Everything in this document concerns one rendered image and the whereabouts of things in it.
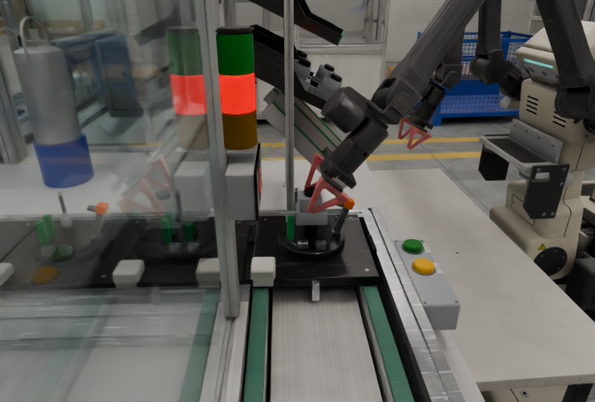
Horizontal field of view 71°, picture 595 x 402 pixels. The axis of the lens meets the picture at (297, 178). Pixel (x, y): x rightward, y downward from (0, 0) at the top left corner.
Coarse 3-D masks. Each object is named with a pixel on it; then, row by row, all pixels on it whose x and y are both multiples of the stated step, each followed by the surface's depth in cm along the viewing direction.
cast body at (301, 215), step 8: (304, 192) 84; (312, 192) 82; (304, 200) 82; (320, 200) 82; (296, 208) 85; (304, 208) 83; (296, 216) 84; (304, 216) 83; (312, 216) 84; (320, 216) 84; (296, 224) 84; (304, 224) 84; (312, 224) 84; (320, 224) 84
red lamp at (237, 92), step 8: (224, 80) 53; (232, 80) 53; (240, 80) 53; (248, 80) 54; (224, 88) 54; (232, 88) 53; (240, 88) 53; (248, 88) 54; (224, 96) 54; (232, 96) 54; (240, 96) 54; (248, 96) 54; (224, 104) 55; (232, 104) 54; (240, 104) 54; (248, 104) 55; (224, 112) 55; (232, 112) 55; (240, 112) 55
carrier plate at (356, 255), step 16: (272, 224) 96; (352, 224) 96; (256, 240) 90; (272, 240) 90; (352, 240) 90; (256, 256) 84; (272, 256) 84; (336, 256) 84; (352, 256) 84; (368, 256) 84; (288, 272) 79; (304, 272) 79; (320, 272) 79; (336, 272) 79; (352, 272) 79; (368, 272) 79
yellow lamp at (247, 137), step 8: (248, 112) 56; (224, 120) 56; (232, 120) 55; (240, 120) 55; (248, 120) 56; (256, 120) 58; (224, 128) 56; (232, 128) 56; (240, 128) 56; (248, 128) 56; (256, 128) 58; (224, 136) 57; (232, 136) 56; (240, 136) 56; (248, 136) 57; (256, 136) 58; (224, 144) 57; (232, 144) 57; (240, 144) 57; (248, 144) 57; (256, 144) 58
